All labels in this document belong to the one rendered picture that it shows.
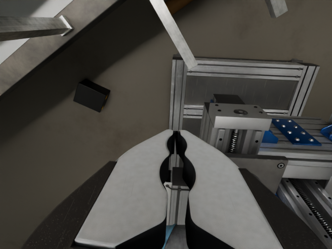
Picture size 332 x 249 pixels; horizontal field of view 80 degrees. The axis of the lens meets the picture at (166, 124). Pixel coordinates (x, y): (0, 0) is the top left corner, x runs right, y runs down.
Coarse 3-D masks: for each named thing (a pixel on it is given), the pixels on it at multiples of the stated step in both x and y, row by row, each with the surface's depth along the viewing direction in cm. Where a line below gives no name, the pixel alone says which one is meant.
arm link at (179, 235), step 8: (176, 224) 42; (168, 232) 38; (176, 232) 38; (184, 232) 38; (168, 240) 36; (176, 240) 36; (184, 240) 36; (168, 248) 35; (176, 248) 35; (184, 248) 35
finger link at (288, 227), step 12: (240, 168) 9; (252, 180) 8; (252, 192) 8; (264, 192) 8; (264, 204) 7; (276, 204) 7; (276, 216) 7; (288, 216) 7; (276, 228) 7; (288, 228) 7; (300, 228) 7; (288, 240) 6; (300, 240) 6; (312, 240) 6
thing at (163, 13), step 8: (152, 0) 51; (160, 0) 50; (160, 8) 51; (160, 16) 52; (168, 16) 52; (168, 24) 53; (168, 32) 54; (176, 32) 54; (176, 40) 55; (184, 40) 55; (184, 48) 56; (184, 56) 57; (192, 56) 56; (192, 64) 57
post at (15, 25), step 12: (0, 24) 40; (12, 24) 43; (24, 24) 46; (36, 24) 50; (48, 24) 55; (60, 24) 61; (0, 36) 40; (12, 36) 44; (24, 36) 48; (36, 36) 53
